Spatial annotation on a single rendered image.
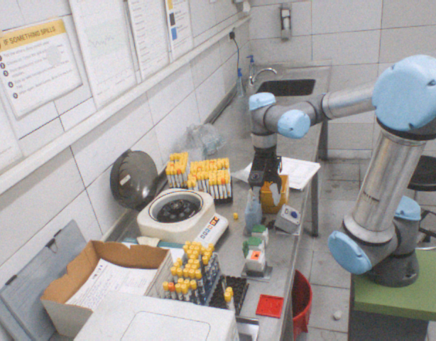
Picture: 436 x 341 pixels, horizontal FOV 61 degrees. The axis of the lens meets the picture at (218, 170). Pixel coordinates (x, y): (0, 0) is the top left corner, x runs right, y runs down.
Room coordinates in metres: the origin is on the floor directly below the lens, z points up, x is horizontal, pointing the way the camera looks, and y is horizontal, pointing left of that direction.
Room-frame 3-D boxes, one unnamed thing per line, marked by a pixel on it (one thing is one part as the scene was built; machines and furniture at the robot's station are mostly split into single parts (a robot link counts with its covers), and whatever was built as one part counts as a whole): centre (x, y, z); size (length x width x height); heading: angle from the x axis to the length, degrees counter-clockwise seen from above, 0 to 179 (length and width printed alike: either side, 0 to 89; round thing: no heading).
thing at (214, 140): (1.82, 0.03, 0.94); 0.20 x 0.17 x 0.14; 136
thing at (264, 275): (0.84, -0.07, 0.89); 0.09 x 0.05 x 0.04; 66
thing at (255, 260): (0.84, -0.07, 0.92); 0.05 x 0.04 x 0.06; 66
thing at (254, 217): (1.07, -0.10, 0.92); 0.10 x 0.07 x 0.10; 161
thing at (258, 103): (1.01, -0.15, 1.33); 0.09 x 0.08 x 0.11; 30
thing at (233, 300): (0.74, 0.04, 0.93); 0.17 x 0.09 x 0.11; 158
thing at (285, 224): (1.04, -0.20, 0.92); 0.13 x 0.07 x 0.08; 68
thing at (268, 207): (1.20, -0.19, 0.93); 0.13 x 0.13 x 0.10; 70
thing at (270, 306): (0.71, -0.08, 0.88); 0.07 x 0.07 x 0.01; 68
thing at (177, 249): (0.95, 0.26, 0.92); 0.24 x 0.12 x 0.10; 68
